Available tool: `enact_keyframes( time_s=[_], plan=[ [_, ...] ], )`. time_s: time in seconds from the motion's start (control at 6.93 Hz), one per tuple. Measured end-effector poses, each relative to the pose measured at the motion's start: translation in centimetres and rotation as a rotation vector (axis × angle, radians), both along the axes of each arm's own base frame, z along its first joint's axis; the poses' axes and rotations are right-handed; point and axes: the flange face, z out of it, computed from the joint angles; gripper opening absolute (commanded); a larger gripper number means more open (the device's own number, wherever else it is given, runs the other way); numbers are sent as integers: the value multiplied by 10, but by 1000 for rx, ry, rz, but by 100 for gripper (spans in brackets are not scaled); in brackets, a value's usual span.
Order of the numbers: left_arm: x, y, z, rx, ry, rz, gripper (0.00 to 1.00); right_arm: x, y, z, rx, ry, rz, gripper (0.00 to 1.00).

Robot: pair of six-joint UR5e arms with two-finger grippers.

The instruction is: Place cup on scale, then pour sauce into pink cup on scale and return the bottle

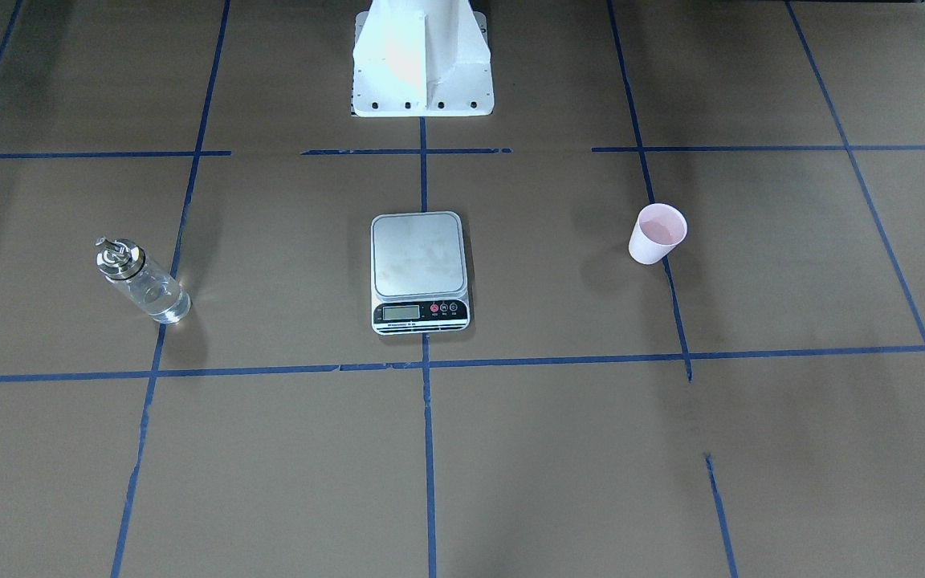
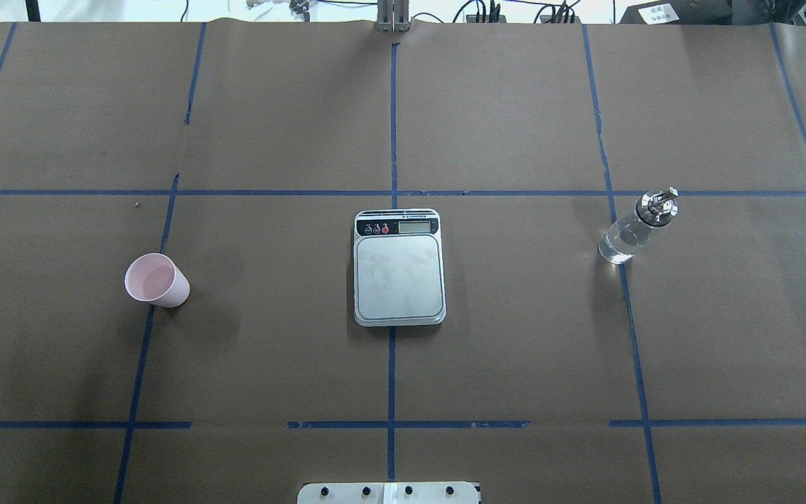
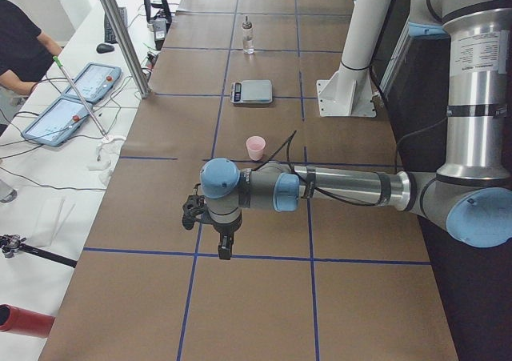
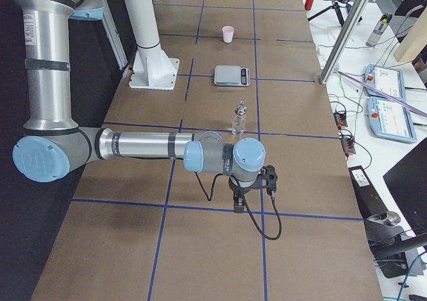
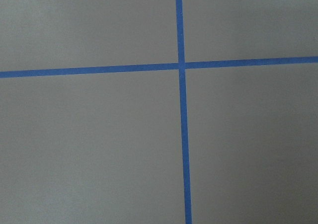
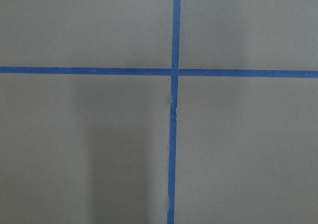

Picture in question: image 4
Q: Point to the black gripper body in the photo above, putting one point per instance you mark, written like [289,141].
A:
[239,193]

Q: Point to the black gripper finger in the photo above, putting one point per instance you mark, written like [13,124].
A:
[239,205]

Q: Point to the glass sauce bottle steel spout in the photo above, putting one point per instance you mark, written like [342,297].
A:
[239,122]

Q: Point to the pink plastic cup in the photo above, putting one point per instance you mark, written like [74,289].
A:
[227,33]

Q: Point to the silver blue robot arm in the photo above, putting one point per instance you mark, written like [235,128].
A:
[54,144]

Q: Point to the silver digital kitchen scale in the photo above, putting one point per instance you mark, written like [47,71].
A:
[231,75]

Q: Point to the lower orange black connector box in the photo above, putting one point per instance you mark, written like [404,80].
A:
[348,142]

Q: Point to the orange black connector box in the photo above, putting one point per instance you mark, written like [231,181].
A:
[340,118]
[348,142]

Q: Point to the upper orange black connector box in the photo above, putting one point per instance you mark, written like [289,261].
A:
[340,118]

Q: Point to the black box white label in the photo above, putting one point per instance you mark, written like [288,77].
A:
[368,199]

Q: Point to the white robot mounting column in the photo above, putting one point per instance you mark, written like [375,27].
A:
[152,68]

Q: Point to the black clamp metal knob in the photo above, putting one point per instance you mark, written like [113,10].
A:
[394,250]

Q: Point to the lower blue teach pendant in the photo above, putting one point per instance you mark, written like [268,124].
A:
[389,120]

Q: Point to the blue teach pendant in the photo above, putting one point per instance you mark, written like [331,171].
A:
[389,120]
[386,79]

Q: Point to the black monitor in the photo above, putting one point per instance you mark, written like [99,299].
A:
[406,182]

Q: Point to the upper blue teach pendant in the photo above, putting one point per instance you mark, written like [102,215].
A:
[386,79]

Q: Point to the clear water bottle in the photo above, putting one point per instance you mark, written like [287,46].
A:
[378,30]

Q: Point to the wooden board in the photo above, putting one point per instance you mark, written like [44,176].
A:
[415,40]

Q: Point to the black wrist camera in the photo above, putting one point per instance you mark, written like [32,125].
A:
[269,179]

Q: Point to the black camera tripod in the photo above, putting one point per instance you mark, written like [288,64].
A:
[337,8]

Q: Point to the aluminium frame post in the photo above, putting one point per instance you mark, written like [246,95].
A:
[340,44]

